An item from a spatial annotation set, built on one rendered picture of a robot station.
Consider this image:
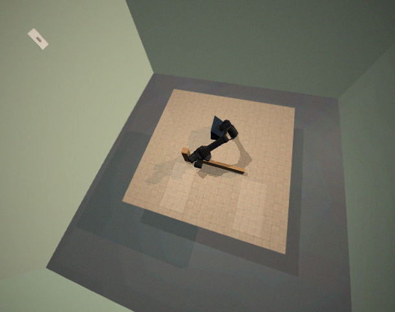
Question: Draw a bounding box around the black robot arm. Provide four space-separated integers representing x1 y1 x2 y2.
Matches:
187 120 238 163

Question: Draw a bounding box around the wooden post with slot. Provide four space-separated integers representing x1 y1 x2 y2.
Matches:
181 148 190 162

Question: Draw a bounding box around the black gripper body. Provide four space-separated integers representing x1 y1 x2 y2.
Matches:
194 159 202 168

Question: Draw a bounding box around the dark brown wooden rail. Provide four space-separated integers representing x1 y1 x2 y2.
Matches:
203 160 245 174

